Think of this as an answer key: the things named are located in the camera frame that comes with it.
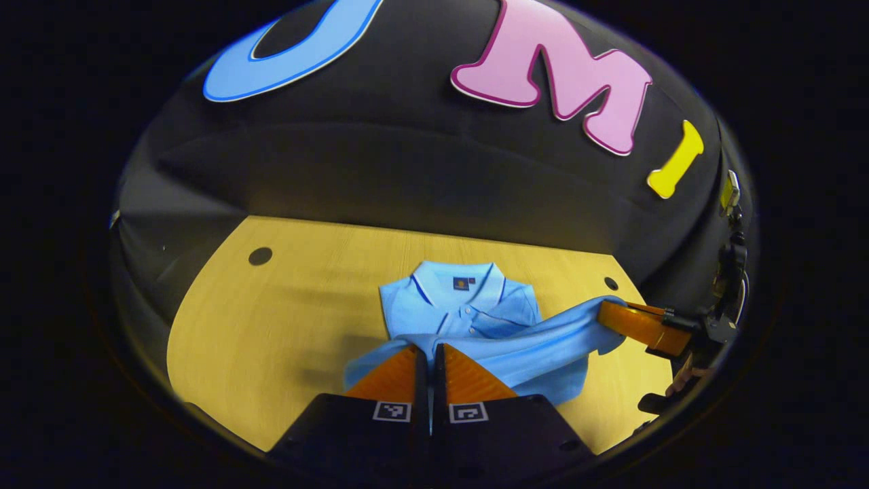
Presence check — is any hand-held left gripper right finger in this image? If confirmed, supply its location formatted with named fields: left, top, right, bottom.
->
left=432, top=343, right=599, bottom=480

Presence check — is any light blue T-shirt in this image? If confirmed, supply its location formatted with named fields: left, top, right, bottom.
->
left=342, top=260, right=629, bottom=435

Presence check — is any black backdrop cloth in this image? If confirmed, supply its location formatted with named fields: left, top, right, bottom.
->
left=109, top=0, right=756, bottom=340

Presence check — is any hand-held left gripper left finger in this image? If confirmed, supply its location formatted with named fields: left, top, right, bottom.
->
left=267, top=343, right=432, bottom=477

